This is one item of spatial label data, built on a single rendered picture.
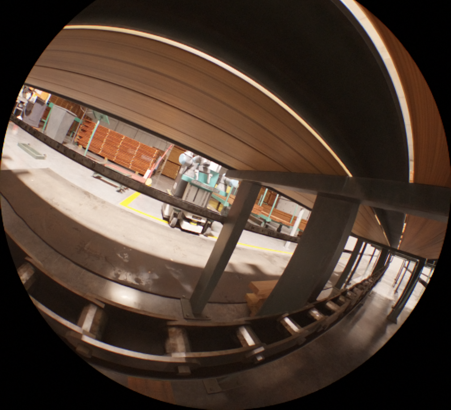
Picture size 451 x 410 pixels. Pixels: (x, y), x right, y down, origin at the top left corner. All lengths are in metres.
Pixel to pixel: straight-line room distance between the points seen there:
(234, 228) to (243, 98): 0.53
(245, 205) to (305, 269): 0.37
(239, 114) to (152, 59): 0.15
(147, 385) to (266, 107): 0.75
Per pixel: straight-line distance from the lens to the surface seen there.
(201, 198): 2.19
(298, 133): 0.23
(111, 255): 1.09
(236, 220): 0.63
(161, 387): 0.65
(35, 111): 7.06
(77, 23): 0.27
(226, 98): 0.21
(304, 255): 0.37
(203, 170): 1.53
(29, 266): 0.17
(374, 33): 6.70
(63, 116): 5.07
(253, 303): 1.02
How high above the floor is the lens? 0.66
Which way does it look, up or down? 2 degrees up
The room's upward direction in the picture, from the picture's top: 23 degrees clockwise
